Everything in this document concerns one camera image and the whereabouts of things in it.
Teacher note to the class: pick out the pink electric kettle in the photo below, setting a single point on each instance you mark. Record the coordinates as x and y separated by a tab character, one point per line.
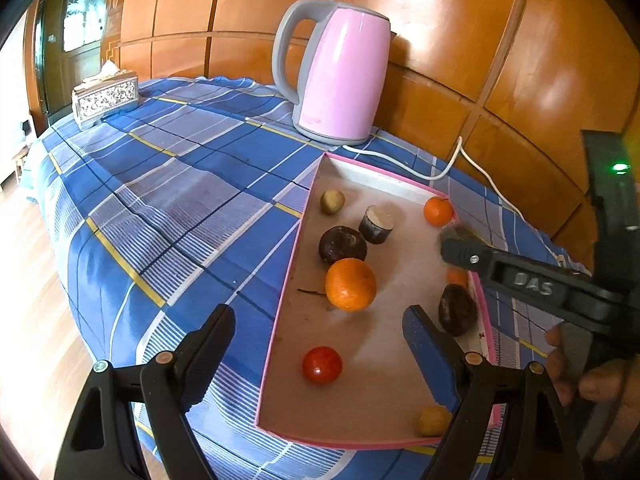
340	75

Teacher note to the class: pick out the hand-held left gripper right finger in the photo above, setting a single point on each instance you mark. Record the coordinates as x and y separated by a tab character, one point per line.
425	355

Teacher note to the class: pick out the red tomato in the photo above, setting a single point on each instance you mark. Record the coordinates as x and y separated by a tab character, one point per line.
322	365

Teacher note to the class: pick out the thin dry twig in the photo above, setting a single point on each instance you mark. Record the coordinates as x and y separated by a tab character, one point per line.
312	291

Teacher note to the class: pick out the orange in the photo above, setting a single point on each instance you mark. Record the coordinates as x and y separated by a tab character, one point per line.
438	211
350	285

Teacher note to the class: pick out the blue plaid tablecloth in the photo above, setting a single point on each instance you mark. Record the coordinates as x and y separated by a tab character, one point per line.
175	200

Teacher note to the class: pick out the wooden glazed door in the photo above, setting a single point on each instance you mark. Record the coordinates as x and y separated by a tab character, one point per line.
82	15

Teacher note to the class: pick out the dark purple mangosteen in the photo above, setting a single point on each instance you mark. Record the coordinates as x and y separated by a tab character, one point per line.
344	245

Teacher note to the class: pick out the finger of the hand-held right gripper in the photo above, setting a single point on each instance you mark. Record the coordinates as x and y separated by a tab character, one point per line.
470	257

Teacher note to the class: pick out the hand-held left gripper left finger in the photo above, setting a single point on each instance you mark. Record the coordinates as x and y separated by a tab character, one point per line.
210	355

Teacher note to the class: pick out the dark cut vegetable cylinder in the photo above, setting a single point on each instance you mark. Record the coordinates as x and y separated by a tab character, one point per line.
376	223

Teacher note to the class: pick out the dark round fruit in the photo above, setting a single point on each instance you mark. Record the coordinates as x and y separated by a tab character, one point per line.
456	310

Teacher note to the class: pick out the silver tissue box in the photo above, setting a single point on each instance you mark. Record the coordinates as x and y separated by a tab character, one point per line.
107	100

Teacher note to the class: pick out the small yellow potato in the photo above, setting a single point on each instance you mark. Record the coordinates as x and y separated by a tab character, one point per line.
433	420
332	201

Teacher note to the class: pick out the small wooden stool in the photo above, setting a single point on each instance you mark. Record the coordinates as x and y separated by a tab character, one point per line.
21	152

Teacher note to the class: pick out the partly hidden orange fruit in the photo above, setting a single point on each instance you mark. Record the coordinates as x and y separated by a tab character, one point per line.
456	277

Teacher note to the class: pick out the person's right hand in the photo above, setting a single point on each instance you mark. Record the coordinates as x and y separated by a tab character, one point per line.
620	385

